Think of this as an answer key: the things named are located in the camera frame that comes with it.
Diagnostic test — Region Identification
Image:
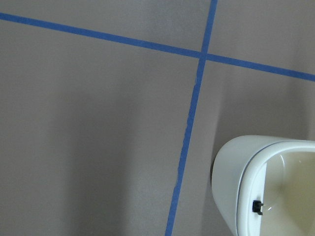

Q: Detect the cream plastic basket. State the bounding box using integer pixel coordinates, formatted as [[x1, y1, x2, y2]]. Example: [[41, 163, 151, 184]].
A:
[[211, 135, 315, 236]]

